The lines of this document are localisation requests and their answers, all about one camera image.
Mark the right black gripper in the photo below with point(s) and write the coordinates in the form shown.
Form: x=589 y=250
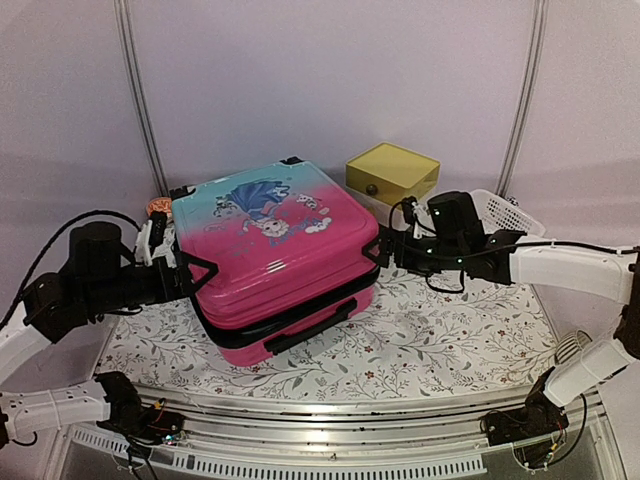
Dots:
x=403 y=259

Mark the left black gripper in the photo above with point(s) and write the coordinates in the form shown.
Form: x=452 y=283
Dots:
x=185 y=287

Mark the pink and teal kids suitcase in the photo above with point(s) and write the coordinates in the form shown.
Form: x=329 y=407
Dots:
x=287 y=240

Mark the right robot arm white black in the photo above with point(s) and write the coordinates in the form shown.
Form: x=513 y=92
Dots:
x=483 y=236

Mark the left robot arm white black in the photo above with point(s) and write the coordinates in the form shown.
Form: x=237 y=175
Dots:
x=100 y=278

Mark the yellow and white storage box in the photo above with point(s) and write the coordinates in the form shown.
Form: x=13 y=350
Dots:
x=388 y=173

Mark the orange patterned ceramic bowl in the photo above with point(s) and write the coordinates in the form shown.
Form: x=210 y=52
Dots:
x=161 y=205

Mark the floral white tablecloth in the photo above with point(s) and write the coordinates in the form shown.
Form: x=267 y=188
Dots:
x=416 y=340

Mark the white plastic mesh basket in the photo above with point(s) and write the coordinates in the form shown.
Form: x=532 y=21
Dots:
x=496 y=213

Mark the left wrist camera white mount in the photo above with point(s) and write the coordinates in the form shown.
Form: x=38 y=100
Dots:
x=150 y=237

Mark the aluminium front rail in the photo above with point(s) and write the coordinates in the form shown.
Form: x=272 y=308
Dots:
x=420 y=437

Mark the left metal wall post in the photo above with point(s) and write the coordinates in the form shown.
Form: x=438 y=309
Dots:
x=124 y=22

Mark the metal wall post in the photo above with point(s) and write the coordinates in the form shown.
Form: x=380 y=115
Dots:
x=124 y=22
x=525 y=98

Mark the right metal wall post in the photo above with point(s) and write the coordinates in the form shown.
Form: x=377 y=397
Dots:
x=525 y=98

